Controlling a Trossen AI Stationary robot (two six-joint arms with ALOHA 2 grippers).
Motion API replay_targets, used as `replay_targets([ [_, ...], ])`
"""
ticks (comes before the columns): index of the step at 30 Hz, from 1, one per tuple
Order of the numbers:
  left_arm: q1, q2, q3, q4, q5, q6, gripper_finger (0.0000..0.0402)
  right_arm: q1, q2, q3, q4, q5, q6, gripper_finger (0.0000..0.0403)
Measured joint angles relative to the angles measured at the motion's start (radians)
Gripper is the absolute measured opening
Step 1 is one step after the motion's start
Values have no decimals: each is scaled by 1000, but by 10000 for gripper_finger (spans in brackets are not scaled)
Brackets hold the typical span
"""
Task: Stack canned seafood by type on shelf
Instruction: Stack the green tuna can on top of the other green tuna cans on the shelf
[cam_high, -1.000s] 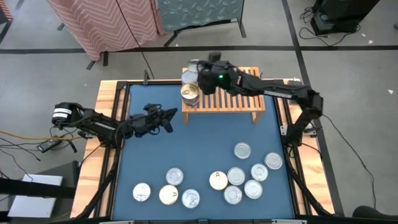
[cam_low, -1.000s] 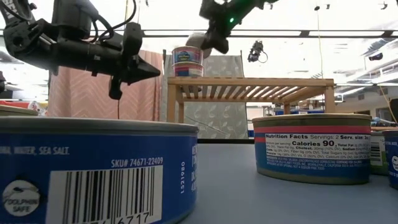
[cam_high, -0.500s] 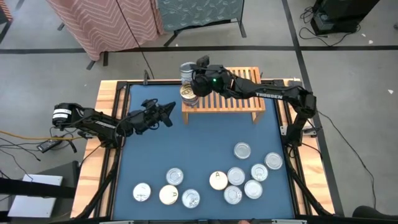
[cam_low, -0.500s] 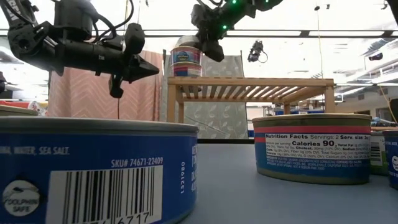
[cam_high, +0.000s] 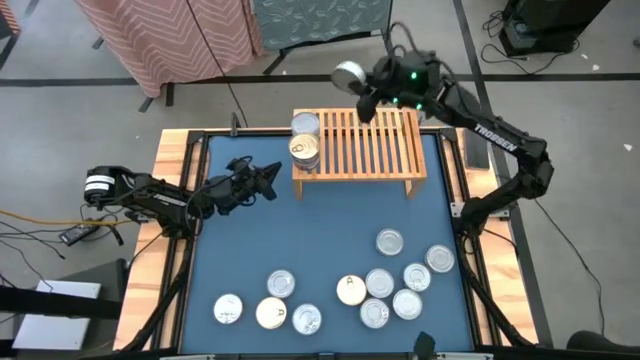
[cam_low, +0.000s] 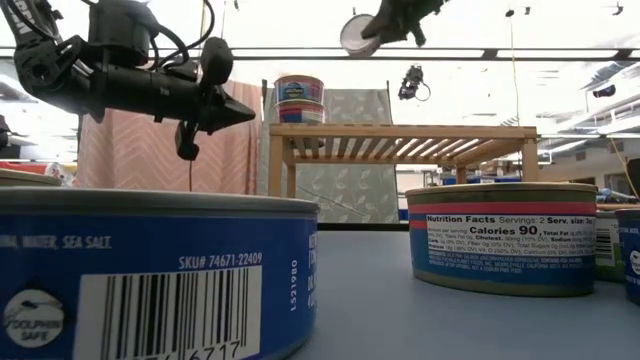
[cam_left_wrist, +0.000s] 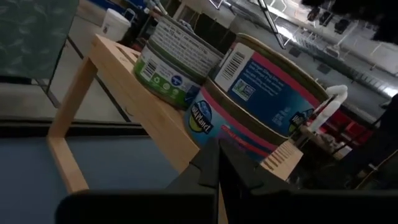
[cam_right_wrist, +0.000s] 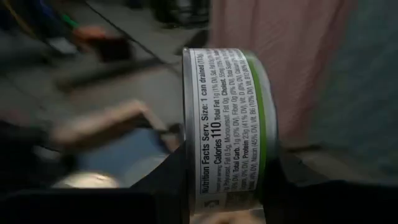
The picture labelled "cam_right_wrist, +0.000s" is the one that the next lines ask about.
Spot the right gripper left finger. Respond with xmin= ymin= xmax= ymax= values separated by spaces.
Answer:
xmin=0 ymin=141 xmax=190 ymax=224

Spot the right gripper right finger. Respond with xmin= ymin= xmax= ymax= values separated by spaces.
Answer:
xmin=264 ymin=152 xmax=398 ymax=224

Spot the gold-lid salmon can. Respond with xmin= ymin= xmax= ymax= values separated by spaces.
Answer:
xmin=51 ymin=172 xmax=121 ymax=189

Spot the green-label tuna can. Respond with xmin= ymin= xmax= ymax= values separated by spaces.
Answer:
xmin=182 ymin=47 xmax=279 ymax=218

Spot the green leaf-pattern cloth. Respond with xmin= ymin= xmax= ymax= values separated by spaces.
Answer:
xmin=310 ymin=0 xmax=398 ymax=184

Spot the pink chevron cloth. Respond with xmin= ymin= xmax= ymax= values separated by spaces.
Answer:
xmin=207 ymin=0 xmax=358 ymax=147

